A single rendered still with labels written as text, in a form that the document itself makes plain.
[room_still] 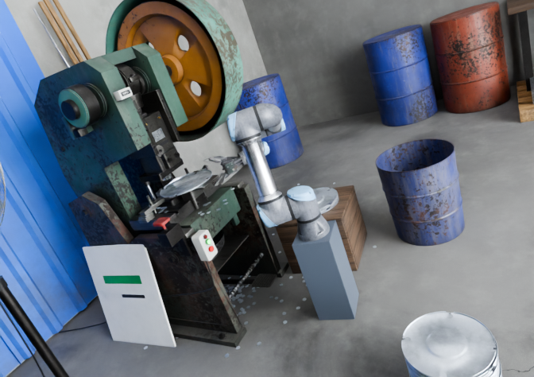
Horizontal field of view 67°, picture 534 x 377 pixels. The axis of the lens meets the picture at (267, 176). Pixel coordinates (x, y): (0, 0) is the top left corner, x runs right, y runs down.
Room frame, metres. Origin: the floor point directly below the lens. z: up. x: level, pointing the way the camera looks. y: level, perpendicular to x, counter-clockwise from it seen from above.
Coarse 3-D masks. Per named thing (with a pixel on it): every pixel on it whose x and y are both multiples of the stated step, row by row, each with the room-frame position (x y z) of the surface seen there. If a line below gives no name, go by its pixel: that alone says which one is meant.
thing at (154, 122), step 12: (144, 120) 2.01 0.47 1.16; (156, 120) 2.06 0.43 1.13; (156, 132) 2.03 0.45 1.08; (156, 144) 2.01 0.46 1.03; (168, 144) 2.07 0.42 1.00; (156, 156) 1.99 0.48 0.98; (168, 156) 2.01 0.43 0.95; (144, 168) 2.05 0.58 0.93; (156, 168) 2.00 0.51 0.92; (168, 168) 1.99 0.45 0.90
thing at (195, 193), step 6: (210, 180) 1.93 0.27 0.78; (204, 186) 1.87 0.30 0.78; (186, 192) 1.96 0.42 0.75; (192, 192) 1.96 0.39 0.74; (198, 192) 1.99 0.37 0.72; (204, 192) 2.02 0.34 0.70; (186, 198) 1.97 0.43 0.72; (192, 198) 1.95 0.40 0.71; (198, 198) 1.97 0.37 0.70; (204, 198) 2.00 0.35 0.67; (192, 204) 1.96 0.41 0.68; (198, 204) 1.96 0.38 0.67
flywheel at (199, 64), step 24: (168, 0) 2.31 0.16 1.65; (144, 24) 2.42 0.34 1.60; (168, 24) 2.32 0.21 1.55; (192, 24) 2.19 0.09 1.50; (120, 48) 2.52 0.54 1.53; (168, 48) 2.36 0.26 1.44; (192, 48) 2.27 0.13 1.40; (216, 48) 2.17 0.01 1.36; (192, 72) 2.31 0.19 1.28; (216, 72) 2.17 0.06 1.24; (192, 96) 2.35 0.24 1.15; (216, 96) 2.21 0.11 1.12; (192, 120) 2.34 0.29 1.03
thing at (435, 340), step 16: (416, 320) 1.15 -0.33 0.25; (432, 320) 1.13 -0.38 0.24; (448, 320) 1.11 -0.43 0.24; (464, 320) 1.08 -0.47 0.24; (416, 336) 1.09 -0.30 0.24; (432, 336) 1.06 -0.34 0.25; (448, 336) 1.03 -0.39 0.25; (464, 336) 1.02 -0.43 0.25; (480, 336) 1.00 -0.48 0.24; (416, 352) 1.02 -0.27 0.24; (432, 352) 1.00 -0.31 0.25; (448, 352) 0.98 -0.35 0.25; (464, 352) 0.96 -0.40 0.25; (480, 352) 0.94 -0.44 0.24; (416, 368) 0.97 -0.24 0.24; (432, 368) 0.95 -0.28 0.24; (448, 368) 0.93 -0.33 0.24; (464, 368) 0.91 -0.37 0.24; (480, 368) 0.89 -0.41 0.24
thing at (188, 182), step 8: (184, 176) 2.16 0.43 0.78; (192, 176) 2.11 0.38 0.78; (200, 176) 2.05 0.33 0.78; (208, 176) 2.00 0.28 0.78; (168, 184) 2.11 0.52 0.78; (176, 184) 2.07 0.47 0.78; (184, 184) 2.00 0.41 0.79; (192, 184) 1.96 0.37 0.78; (200, 184) 1.90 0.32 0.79; (160, 192) 2.00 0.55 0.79; (168, 192) 1.97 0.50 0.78; (176, 192) 1.92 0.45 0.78; (184, 192) 1.87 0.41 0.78
